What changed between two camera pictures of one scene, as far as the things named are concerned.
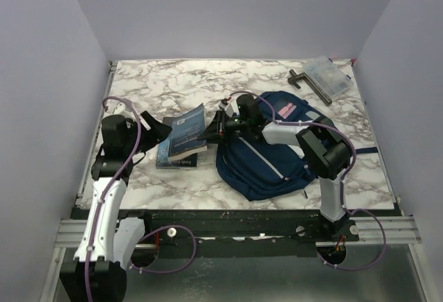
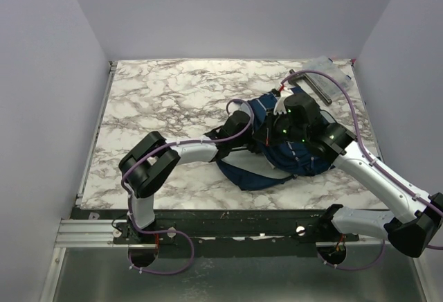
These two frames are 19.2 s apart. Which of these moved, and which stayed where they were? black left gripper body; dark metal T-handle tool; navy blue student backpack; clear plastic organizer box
Moved: black left gripper body; navy blue student backpack
Stayed: clear plastic organizer box; dark metal T-handle tool
